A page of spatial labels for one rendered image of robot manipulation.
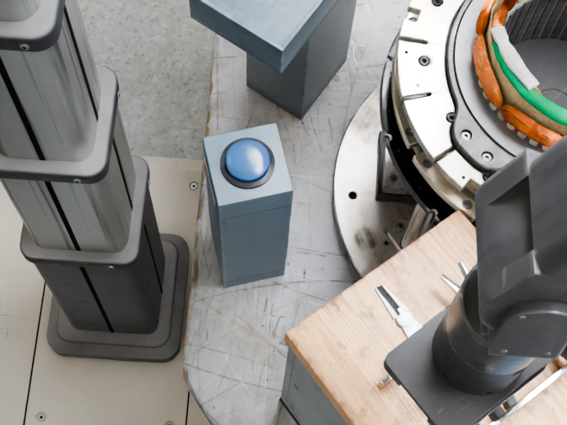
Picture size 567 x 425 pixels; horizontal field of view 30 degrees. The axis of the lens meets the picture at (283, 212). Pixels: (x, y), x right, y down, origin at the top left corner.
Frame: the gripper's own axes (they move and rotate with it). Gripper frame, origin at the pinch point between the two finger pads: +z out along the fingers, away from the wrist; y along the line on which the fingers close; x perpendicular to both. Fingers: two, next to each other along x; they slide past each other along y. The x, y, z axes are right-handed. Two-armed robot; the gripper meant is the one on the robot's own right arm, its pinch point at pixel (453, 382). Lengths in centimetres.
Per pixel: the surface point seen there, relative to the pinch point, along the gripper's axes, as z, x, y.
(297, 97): 35, 38, 17
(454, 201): 12.3, 13.1, 14.0
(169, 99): 117, 87, 24
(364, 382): 11.8, 5.2, -2.6
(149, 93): 117, 90, 22
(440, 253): 11.8, 10.0, 9.7
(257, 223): 21.2, 24.6, 0.9
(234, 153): 13.5, 28.8, 1.5
